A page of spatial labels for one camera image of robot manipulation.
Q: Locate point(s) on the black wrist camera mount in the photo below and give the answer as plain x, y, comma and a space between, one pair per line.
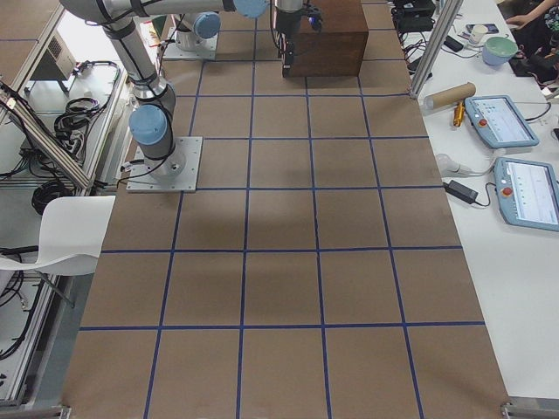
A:
314, 15

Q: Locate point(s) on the cardboard tube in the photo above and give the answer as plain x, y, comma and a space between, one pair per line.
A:
449, 96

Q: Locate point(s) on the black power adapter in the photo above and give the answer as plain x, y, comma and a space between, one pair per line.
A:
461, 191

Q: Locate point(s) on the gold cylindrical tool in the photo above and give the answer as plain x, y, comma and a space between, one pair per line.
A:
458, 115

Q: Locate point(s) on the aluminium frame post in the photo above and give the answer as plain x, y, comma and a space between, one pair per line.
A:
441, 29

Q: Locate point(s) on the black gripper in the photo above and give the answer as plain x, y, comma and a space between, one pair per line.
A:
286, 27

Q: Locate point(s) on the white plastic chair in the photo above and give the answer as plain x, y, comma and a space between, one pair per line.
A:
71, 236

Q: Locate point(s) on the white light bulb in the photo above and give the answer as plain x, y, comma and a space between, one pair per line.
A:
448, 167

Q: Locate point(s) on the dark wooden drawer cabinet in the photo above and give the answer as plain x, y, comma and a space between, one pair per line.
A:
335, 51

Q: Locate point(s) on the blue teach pendant near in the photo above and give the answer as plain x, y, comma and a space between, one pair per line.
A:
527, 193

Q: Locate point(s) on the blue teach pendant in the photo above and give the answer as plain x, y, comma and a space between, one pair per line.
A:
499, 123
527, 193

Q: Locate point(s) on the blue teach pendant far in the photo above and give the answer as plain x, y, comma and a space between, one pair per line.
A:
499, 123

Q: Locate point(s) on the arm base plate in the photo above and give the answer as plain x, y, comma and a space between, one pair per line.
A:
178, 173
189, 46

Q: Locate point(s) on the green bowl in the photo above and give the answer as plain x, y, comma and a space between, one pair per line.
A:
498, 51

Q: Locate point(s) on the white paper cup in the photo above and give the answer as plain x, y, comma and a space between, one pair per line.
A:
477, 33

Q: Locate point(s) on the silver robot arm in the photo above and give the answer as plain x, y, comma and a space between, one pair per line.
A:
151, 124
194, 29

